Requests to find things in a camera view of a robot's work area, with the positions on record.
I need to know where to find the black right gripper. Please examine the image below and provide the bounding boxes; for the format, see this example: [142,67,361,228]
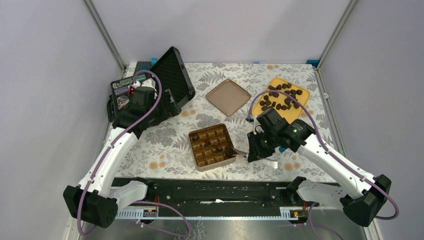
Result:
[247,129,280,163]

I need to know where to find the long metal tongs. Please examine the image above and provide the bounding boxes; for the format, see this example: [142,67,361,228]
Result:
[224,147,279,169]

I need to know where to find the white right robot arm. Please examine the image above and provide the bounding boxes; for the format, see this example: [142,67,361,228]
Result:
[247,108,392,227]

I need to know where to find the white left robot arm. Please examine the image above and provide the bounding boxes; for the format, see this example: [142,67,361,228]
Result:
[63,78,180,228]

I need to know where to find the gold chocolate tin box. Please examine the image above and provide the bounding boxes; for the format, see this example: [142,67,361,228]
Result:
[188,123,236,172]

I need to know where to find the blue toy brick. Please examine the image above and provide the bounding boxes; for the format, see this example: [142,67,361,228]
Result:
[278,146,286,153]

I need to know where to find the black open hard case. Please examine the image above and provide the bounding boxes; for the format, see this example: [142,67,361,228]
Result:
[106,46,196,132]

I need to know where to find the yellow plastic tray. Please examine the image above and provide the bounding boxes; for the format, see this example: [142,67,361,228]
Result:
[252,77,311,123]

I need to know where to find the floral tablecloth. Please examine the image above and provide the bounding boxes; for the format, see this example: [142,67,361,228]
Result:
[116,63,332,182]

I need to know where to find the brown square tin lid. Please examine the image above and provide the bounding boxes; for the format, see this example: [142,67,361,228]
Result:
[205,79,251,117]

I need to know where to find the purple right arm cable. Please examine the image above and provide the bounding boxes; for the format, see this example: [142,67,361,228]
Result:
[248,90,400,240]

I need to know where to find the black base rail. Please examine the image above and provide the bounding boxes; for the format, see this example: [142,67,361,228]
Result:
[130,177,312,220]

